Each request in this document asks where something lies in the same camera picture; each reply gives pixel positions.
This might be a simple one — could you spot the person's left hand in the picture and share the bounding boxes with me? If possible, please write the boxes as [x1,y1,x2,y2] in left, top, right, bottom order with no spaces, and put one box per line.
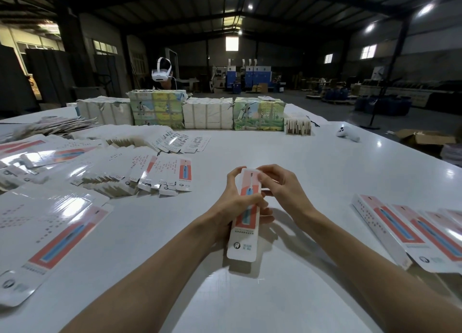
[205,166,276,241]

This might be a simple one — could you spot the person's right hand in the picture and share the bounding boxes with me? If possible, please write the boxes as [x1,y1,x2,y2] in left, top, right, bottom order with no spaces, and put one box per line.
[257,164,320,227]

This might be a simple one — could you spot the toothbrush carton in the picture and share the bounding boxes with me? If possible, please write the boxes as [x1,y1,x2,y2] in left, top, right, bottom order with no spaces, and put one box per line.
[226,168,264,263]

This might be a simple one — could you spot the pile of carton blanks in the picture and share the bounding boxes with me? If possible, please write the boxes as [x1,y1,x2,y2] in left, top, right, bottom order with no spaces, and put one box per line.
[0,123,210,308]

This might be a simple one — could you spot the person's right forearm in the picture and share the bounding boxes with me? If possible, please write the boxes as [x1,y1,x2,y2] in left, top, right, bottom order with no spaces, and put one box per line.
[297,208,462,333]

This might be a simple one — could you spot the person's left forearm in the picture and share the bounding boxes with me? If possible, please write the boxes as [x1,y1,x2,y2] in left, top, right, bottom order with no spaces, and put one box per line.
[61,217,226,333]

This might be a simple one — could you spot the small beige card stack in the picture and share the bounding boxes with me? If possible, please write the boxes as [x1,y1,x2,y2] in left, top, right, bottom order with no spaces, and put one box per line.
[284,116,313,136]

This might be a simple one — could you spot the small white object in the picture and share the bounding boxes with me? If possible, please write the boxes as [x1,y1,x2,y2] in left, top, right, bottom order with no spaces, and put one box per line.
[336,124,361,142]

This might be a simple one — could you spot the green printed carton bundle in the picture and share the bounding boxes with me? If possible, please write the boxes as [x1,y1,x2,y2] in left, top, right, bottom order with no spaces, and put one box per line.
[233,96,286,131]

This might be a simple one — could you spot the row of white cartons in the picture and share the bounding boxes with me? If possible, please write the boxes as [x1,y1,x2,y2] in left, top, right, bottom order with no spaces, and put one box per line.
[76,96,134,126]
[182,97,235,130]

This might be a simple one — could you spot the blue machine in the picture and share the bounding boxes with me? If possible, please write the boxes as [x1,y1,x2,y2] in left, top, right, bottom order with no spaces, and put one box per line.
[226,64,273,92]

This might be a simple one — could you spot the green yellow carton bundle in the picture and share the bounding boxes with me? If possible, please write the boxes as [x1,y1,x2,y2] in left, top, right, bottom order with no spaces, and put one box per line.
[127,90,189,129]

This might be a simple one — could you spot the blue bins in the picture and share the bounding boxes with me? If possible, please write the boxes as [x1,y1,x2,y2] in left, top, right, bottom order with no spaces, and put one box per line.
[354,94,412,115]

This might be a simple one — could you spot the black floor stand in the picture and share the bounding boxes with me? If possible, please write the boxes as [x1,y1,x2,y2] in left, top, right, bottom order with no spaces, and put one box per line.
[361,48,407,131]

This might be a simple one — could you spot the open cardboard box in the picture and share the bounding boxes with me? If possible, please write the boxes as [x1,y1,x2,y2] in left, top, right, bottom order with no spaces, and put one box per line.
[396,129,457,155]

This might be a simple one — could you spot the white headset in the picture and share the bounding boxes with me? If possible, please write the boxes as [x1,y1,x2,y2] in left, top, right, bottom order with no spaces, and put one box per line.
[152,57,174,82]

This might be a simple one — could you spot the white plastic bags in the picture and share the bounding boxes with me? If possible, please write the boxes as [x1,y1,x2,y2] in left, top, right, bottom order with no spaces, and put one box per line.
[440,143,462,167]

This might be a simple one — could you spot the grey crate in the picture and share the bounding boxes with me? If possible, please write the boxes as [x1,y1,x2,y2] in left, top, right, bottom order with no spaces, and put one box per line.
[72,86,108,101]

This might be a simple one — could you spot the pile of grey flat sheets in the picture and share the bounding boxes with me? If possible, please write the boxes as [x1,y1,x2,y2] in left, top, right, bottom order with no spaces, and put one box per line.
[0,116,95,144]

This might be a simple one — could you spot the dark grey cabinet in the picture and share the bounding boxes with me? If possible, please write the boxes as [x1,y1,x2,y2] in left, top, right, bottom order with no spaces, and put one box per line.
[25,49,75,105]

